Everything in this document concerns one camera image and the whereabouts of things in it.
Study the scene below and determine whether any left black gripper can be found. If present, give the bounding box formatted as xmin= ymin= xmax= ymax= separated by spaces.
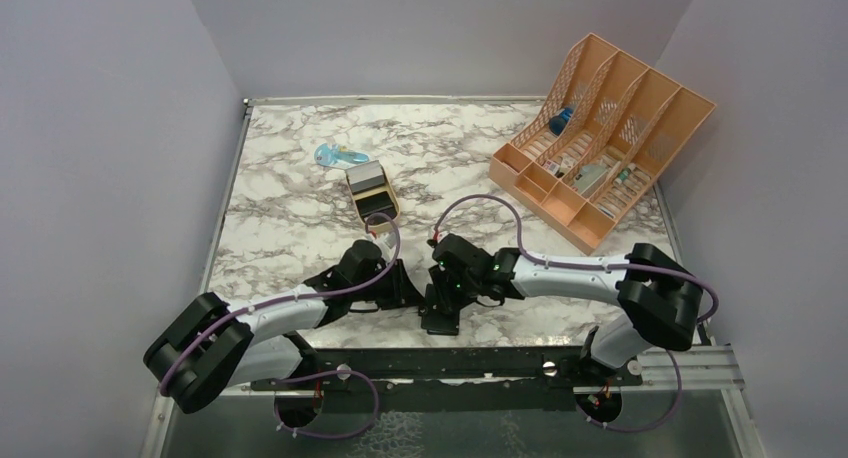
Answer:
xmin=351 ymin=259 xmax=427 ymax=311

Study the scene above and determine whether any black card holder wallet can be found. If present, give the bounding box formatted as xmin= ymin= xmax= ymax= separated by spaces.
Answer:
xmin=419 ymin=308 xmax=460 ymax=336

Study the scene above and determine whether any gold oval tray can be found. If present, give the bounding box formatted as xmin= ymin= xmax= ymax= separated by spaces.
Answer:
xmin=349 ymin=172 xmax=399 ymax=234

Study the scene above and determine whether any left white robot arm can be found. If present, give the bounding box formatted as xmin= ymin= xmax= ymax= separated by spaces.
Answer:
xmin=142 ymin=240 xmax=424 ymax=414

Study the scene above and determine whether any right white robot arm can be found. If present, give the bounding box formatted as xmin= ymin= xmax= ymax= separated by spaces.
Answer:
xmin=426 ymin=234 xmax=704 ymax=385

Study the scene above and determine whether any blue blister pack item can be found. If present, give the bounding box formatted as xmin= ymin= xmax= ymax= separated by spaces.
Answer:
xmin=313 ymin=143 xmax=370 ymax=169

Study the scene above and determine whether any small box in rack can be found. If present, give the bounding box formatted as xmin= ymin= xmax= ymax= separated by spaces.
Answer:
xmin=544 ymin=156 xmax=576 ymax=179

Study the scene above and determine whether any grey pouch in rack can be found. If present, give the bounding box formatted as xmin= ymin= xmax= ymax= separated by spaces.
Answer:
xmin=571 ymin=163 xmax=610 ymax=199

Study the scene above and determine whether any blue round object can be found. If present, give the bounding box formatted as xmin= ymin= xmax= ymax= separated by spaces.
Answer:
xmin=548 ymin=107 xmax=574 ymax=136

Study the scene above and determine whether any orange file organizer rack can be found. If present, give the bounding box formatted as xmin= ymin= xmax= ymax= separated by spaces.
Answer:
xmin=489 ymin=33 xmax=716 ymax=254

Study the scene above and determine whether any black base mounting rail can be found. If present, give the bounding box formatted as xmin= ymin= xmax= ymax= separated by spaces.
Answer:
xmin=250 ymin=346 xmax=605 ymax=414

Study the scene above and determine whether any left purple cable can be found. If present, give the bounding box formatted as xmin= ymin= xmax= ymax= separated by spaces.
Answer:
xmin=158 ymin=212 xmax=403 ymax=440

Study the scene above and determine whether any purple cable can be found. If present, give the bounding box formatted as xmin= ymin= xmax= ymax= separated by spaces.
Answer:
xmin=158 ymin=212 xmax=403 ymax=440
xmin=430 ymin=193 xmax=720 ymax=435

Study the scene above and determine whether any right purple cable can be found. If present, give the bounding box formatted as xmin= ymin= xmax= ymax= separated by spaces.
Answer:
xmin=430 ymin=193 xmax=720 ymax=435

